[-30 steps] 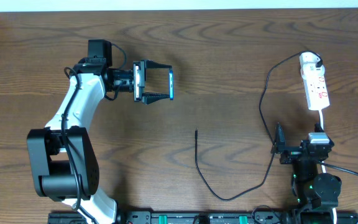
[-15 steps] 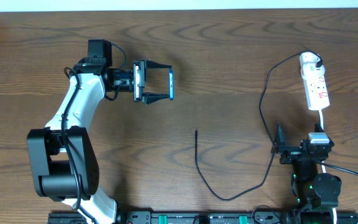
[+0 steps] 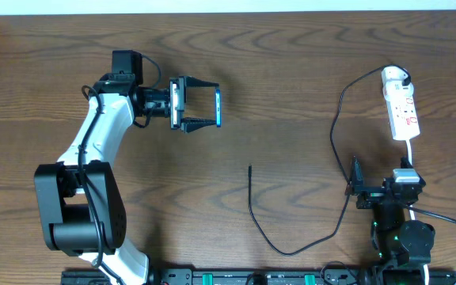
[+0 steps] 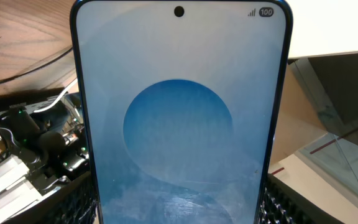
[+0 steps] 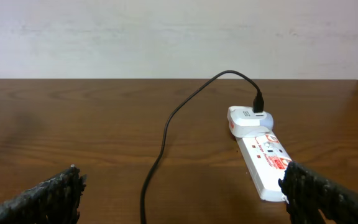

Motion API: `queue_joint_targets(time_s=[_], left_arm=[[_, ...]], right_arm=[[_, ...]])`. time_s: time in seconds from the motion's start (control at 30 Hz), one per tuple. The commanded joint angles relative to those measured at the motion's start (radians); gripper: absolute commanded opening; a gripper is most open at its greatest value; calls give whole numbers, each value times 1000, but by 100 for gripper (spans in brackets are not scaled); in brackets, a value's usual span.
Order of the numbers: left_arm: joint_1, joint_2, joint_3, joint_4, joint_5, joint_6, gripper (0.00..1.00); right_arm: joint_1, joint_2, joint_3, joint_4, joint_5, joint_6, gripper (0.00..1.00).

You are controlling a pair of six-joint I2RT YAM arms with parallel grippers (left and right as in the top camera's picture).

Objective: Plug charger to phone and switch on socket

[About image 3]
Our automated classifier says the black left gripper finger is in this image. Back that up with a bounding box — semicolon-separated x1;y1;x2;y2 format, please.
180;117;217;133
184;76;219;89

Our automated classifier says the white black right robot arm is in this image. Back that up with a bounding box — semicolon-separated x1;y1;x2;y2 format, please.
346;158;435;284

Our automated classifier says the blue Galaxy smartphone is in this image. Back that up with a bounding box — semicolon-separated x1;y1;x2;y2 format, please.
215;88;222;127

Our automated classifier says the white power strip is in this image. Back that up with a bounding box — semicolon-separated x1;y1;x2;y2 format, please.
386;97;420;141

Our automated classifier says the white USB charger plug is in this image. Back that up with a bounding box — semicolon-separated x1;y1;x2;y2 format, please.
381;66;414;101

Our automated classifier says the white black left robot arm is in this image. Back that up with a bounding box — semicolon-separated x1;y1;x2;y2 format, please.
34;50;222;284

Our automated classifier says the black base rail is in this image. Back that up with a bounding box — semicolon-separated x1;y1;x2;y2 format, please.
59;267;456;285

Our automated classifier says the black USB charging cable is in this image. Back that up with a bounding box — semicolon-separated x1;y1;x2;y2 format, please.
247;63;413;257

